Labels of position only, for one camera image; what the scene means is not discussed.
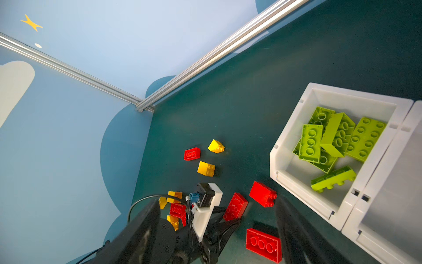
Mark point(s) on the green brick front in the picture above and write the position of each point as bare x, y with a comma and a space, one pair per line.
326, 163

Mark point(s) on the white three-compartment bin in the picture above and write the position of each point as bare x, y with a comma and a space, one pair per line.
380, 211

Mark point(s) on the green brick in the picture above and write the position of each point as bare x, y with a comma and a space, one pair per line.
326, 163
310, 148
364, 138
321, 116
328, 180
337, 135

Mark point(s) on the red brick cluster right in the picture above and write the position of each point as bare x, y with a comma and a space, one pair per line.
183, 218

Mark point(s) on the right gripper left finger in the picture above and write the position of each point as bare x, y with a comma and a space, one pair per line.
134, 245

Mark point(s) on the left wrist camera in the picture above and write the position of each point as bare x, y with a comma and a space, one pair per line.
210, 197

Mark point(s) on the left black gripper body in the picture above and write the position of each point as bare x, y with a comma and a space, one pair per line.
184, 247

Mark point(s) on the red brick far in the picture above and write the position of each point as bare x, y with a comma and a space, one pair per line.
192, 154

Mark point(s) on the yellow curved brick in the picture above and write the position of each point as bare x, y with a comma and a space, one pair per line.
174, 221

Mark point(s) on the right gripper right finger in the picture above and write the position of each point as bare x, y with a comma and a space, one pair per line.
301, 242

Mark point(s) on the small yellow slope brick left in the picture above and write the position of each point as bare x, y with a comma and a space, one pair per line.
162, 202

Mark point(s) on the red brick cluster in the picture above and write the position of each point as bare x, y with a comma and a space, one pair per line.
178, 210
183, 218

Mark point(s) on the red brick centre lower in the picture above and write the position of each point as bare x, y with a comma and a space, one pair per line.
264, 245

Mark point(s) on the red long brick centre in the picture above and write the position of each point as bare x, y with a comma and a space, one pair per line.
236, 208

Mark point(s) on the yellow slope brick far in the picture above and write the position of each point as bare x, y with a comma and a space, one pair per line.
216, 147

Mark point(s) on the aluminium frame rear bar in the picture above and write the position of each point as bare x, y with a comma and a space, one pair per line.
264, 20

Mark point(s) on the aluminium frame left post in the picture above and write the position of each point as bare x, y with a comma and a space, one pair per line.
44, 59

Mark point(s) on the small red brick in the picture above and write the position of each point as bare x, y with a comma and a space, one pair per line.
263, 195

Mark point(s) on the yellow square brick cluster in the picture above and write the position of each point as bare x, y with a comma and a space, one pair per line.
174, 197

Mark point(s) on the yellow square brick far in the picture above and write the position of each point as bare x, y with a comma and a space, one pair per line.
206, 169

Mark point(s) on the red brick cluster left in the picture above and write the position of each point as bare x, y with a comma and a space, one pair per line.
178, 210

